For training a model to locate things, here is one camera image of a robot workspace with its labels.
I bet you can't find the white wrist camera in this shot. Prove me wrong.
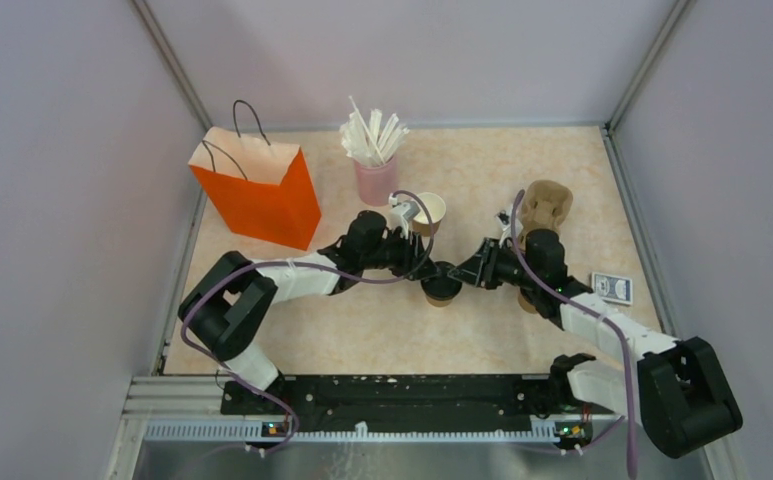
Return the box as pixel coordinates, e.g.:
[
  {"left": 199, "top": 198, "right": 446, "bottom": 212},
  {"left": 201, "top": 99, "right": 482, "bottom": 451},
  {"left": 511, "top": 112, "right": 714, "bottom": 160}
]
[
  {"left": 495, "top": 210, "right": 524, "bottom": 243},
  {"left": 388, "top": 193, "right": 422, "bottom": 239}
]

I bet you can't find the bundle of white wrapped straws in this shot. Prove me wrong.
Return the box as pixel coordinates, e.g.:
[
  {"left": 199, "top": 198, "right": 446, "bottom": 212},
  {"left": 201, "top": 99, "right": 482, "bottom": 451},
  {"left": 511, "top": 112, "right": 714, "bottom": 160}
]
[{"left": 339, "top": 96, "right": 410, "bottom": 168}]

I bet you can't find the brown paper coffee cup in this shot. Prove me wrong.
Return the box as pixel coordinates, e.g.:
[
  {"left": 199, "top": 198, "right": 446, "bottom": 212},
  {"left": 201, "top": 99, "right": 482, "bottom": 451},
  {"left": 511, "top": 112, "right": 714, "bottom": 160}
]
[{"left": 517, "top": 292, "right": 537, "bottom": 314}]

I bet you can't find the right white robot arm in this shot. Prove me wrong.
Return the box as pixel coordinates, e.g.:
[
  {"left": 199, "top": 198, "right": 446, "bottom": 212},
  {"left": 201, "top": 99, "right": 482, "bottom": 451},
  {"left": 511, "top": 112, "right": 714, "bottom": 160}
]
[{"left": 448, "top": 229, "right": 744, "bottom": 459}]

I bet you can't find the pink cylindrical straw holder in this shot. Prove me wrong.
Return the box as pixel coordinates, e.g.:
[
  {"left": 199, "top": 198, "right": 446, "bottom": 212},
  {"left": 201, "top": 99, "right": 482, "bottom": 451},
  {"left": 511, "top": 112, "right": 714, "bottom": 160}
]
[{"left": 352, "top": 157, "right": 399, "bottom": 207}]

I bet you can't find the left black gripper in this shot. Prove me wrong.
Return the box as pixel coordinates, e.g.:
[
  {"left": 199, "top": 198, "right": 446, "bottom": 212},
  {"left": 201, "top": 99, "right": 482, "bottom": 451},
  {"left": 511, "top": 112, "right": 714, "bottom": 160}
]
[{"left": 361, "top": 228, "right": 440, "bottom": 282}]

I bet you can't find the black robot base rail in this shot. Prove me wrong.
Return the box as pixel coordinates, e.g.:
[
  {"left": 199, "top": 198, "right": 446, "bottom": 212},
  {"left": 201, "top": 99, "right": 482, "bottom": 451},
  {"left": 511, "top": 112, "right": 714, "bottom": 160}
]
[{"left": 220, "top": 374, "right": 606, "bottom": 433}]

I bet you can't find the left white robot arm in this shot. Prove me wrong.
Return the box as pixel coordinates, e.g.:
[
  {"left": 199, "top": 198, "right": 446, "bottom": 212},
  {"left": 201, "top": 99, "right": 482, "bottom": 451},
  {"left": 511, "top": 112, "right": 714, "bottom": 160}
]
[{"left": 178, "top": 211, "right": 438, "bottom": 414}]

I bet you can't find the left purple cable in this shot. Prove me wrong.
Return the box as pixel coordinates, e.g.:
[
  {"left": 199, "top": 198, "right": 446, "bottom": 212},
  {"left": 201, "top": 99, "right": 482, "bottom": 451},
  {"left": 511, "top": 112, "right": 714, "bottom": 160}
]
[{"left": 179, "top": 189, "right": 437, "bottom": 458}]

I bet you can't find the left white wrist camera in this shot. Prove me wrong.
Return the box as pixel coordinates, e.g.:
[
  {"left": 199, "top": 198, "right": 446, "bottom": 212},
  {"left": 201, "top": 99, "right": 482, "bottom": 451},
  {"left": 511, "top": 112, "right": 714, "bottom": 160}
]
[{"left": 388, "top": 193, "right": 422, "bottom": 239}]

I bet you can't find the orange paper bag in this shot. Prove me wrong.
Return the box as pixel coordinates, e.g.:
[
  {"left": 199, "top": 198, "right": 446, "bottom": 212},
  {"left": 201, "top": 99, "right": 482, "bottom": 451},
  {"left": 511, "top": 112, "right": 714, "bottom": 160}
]
[{"left": 188, "top": 99, "right": 321, "bottom": 250}]

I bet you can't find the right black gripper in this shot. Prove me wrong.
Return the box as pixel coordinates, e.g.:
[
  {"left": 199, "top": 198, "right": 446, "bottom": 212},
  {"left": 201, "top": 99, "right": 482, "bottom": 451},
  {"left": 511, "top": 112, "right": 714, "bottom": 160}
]
[{"left": 449, "top": 238, "right": 541, "bottom": 291}]

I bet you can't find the stack of brown paper cups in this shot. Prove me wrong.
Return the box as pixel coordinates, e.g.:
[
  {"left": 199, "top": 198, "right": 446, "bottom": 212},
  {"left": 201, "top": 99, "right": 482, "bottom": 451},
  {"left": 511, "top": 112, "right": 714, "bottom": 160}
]
[{"left": 411, "top": 192, "right": 447, "bottom": 237}]

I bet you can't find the blue playing card deck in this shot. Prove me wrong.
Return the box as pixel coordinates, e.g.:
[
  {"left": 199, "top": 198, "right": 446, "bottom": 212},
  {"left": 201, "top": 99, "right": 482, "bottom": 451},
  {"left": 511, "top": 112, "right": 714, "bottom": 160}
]
[{"left": 590, "top": 272, "right": 634, "bottom": 306}]

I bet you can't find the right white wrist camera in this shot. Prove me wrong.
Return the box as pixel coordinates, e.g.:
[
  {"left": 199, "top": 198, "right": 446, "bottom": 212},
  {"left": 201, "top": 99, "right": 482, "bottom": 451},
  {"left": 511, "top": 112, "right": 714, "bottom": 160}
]
[{"left": 495, "top": 210, "right": 524, "bottom": 243}]

